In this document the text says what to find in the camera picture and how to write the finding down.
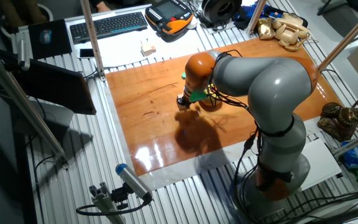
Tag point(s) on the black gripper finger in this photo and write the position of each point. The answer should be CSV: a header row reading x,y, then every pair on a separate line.
x,y
187,107
179,104

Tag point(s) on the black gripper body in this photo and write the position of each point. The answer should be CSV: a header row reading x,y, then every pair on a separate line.
x,y
185,100

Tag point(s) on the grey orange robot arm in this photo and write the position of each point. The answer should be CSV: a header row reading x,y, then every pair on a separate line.
x,y
275,90

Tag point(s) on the white rounded object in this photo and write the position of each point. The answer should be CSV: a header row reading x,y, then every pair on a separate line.
x,y
192,23

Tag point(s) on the person's bare hand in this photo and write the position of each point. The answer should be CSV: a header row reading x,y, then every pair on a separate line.
x,y
103,7

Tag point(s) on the golden piggy bank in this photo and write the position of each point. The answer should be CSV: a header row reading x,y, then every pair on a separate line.
x,y
213,99

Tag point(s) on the orange wooden board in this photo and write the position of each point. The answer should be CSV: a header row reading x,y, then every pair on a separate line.
x,y
145,130

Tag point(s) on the small wooden block piece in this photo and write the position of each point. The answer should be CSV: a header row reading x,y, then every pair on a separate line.
x,y
153,48

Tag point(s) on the pale wooden block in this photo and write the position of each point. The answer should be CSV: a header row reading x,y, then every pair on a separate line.
x,y
145,50

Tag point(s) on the orange black teach pendant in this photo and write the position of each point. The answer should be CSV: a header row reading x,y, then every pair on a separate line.
x,y
168,18

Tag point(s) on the black round spool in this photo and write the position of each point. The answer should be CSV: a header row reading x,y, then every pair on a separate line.
x,y
221,12

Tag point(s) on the blue cloth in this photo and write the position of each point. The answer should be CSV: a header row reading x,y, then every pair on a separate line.
x,y
244,15

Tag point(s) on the black keyboard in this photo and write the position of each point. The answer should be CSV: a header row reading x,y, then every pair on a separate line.
x,y
109,26

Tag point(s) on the gold foil bag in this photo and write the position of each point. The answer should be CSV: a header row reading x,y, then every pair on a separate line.
x,y
265,28

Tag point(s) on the black flat monitor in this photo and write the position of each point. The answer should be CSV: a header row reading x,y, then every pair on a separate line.
x,y
54,87

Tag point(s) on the beige vintage telephone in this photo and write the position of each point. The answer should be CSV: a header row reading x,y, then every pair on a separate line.
x,y
291,29

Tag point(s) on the grey monitor stand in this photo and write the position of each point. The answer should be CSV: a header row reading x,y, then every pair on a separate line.
x,y
48,119

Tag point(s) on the black mouse pad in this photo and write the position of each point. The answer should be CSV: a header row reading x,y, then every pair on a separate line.
x,y
54,46

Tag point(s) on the white flat plate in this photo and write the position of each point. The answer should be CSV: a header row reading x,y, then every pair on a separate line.
x,y
322,165

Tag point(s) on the grey computer mouse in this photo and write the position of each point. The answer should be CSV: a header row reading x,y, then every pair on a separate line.
x,y
45,36

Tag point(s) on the aluminium diagonal bar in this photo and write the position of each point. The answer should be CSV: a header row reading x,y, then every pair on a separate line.
x,y
20,102

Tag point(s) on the silver cylinder device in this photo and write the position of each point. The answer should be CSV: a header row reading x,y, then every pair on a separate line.
x,y
23,54

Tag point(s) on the blue plastic packet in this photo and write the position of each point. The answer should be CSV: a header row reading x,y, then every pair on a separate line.
x,y
354,155

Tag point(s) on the green wrist bracket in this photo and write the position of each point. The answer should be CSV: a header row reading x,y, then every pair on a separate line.
x,y
199,96

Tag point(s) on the grey depth camera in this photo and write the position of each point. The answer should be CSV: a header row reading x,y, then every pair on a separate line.
x,y
132,180

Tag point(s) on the tan frame pole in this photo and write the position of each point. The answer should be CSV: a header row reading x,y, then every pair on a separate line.
x,y
255,15
92,37
350,35

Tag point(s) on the aluminium camera mount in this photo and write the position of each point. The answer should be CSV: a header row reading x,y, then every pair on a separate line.
x,y
104,202

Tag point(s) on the aluminium frame bar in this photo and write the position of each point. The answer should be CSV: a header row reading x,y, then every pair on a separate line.
x,y
356,141

